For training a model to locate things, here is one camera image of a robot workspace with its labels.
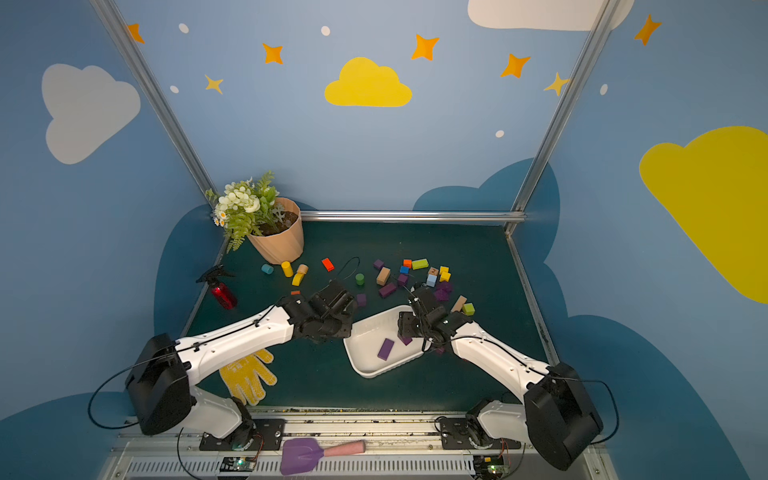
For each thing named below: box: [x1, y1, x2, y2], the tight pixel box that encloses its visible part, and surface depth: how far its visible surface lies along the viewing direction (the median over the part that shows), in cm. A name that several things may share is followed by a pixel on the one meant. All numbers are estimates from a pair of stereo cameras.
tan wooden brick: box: [376, 266, 391, 286], surface depth 106 cm
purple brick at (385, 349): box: [377, 338, 395, 361], surface depth 90 cm
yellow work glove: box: [219, 349, 277, 407], surface depth 83 cm
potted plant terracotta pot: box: [205, 171, 305, 265], surface depth 92 cm
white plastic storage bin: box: [343, 305, 431, 379], surface depth 92 cm
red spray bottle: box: [196, 264, 238, 310], surface depth 90 cm
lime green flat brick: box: [412, 258, 429, 270], surface depth 112 cm
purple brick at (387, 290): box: [378, 282, 397, 299], surface depth 105 cm
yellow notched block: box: [439, 266, 451, 282], surface depth 107 cm
